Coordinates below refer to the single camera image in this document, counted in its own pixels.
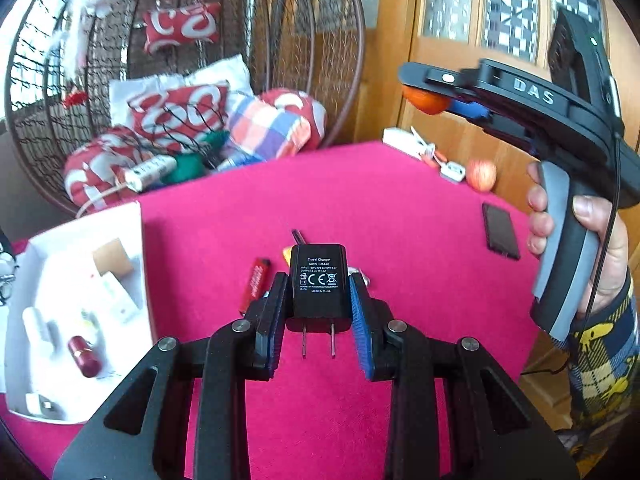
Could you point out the red tassel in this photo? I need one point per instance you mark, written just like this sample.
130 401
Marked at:
75 99

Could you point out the white fluffy hanging decoration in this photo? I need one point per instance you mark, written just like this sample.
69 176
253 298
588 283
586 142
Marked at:
102 5

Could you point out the small orange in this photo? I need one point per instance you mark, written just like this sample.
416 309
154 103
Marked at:
430 102

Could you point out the black smartphone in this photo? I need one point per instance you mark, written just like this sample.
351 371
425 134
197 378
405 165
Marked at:
501 232

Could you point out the small white blue device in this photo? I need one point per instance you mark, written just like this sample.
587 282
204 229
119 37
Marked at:
452 171

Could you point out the small red white pillow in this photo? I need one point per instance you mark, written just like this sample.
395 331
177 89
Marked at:
182 27

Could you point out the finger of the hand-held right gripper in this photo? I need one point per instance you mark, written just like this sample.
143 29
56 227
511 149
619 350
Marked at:
470 109
440 79

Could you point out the black charger adapter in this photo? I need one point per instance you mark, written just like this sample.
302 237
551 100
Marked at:
317 285

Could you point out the red metal cylinder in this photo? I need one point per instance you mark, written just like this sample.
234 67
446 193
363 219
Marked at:
85 357

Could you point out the cat glasses holder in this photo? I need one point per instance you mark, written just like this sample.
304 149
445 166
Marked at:
7 280

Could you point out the small white grey item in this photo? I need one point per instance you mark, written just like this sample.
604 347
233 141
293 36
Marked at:
45 405

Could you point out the red lighter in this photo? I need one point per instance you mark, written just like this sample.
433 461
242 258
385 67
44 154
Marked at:
254 285

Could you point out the large red white cushion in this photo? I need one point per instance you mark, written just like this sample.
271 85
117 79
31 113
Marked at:
95 170

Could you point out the person's right forearm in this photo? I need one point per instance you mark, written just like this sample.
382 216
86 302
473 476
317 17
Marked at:
600 375

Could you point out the pink tablecloth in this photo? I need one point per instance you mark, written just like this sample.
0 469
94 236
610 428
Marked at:
400 240

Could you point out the red apple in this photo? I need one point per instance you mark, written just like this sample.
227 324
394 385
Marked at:
481 175

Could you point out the brown tape roll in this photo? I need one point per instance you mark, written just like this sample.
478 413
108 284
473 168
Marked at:
114 257

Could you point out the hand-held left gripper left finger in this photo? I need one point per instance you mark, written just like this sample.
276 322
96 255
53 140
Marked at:
272 325

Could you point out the small white red box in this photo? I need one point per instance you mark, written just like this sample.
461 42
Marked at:
119 300

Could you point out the green fabric item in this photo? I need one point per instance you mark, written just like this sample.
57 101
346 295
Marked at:
187 167

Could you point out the square red white cushion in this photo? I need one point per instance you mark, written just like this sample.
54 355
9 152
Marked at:
175 110

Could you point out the white cardboard box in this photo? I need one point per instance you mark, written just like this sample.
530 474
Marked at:
60 270

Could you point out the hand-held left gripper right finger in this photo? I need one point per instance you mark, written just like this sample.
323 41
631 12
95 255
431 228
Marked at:
359 320

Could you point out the person's right hand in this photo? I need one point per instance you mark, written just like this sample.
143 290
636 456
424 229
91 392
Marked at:
612 255

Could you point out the plaid cushion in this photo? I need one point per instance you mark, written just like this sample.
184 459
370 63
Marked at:
265 130

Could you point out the wicker hanging chair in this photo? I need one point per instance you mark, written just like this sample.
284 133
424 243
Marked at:
310 35

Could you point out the white power bank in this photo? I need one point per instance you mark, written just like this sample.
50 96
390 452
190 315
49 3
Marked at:
400 141

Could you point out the white power strip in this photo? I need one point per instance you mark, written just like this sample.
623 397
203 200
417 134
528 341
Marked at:
150 172

